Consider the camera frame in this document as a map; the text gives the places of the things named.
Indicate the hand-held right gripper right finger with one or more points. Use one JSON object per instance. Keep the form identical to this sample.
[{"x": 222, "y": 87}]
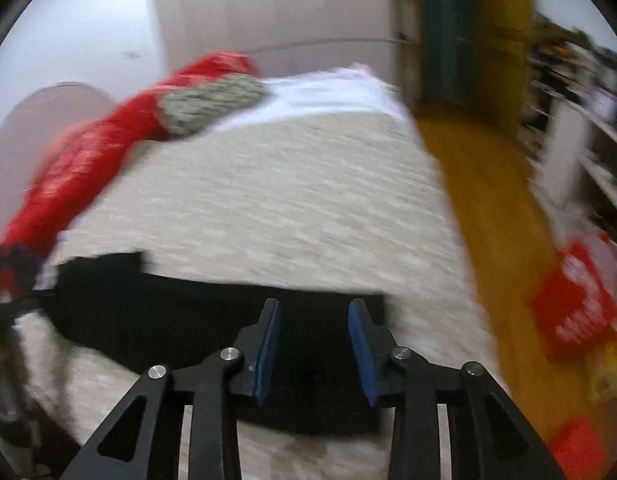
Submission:
[{"x": 362, "y": 355}]

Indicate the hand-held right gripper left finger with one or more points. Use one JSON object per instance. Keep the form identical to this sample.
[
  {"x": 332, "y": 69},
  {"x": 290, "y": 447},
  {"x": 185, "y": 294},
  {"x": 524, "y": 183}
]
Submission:
[{"x": 266, "y": 355}]

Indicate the black pants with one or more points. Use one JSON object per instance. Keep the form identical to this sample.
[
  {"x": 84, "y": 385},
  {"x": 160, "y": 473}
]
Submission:
[{"x": 188, "y": 330}]

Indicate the beige bed mat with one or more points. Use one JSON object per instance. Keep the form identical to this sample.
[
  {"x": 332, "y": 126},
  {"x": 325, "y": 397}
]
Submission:
[{"x": 298, "y": 200}]

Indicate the red printed bag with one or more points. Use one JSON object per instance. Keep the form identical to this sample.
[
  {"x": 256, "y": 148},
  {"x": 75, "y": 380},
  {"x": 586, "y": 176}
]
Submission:
[{"x": 575, "y": 300}]

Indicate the small red box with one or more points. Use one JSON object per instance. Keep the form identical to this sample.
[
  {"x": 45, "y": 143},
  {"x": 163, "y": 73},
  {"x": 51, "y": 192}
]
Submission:
[{"x": 578, "y": 447}]

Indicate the yellow packet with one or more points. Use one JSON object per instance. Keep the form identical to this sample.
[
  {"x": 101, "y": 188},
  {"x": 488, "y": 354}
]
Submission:
[{"x": 608, "y": 375}]

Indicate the grey knitted cloth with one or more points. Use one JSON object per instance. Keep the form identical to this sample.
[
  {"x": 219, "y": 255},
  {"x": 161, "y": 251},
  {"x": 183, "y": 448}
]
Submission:
[{"x": 208, "y": 102}]

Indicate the white bed sheet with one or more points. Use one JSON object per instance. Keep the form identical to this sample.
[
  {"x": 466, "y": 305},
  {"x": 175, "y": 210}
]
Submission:
[{"x": 328, "y": 95}]

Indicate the white shelf rack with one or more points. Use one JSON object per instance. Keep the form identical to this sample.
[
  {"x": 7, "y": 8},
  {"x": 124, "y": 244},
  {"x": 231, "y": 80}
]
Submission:
[{"x": 573, "y": 125}]

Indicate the teal door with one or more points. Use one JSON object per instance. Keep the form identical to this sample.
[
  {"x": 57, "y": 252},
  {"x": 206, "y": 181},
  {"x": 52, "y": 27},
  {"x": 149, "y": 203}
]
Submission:
[{"x": 446, "y": 30}]

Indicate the white wardrobe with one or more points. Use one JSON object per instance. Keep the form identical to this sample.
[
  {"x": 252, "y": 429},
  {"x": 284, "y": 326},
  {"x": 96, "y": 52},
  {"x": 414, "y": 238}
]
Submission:
[{"x": 273, "y": 5}]

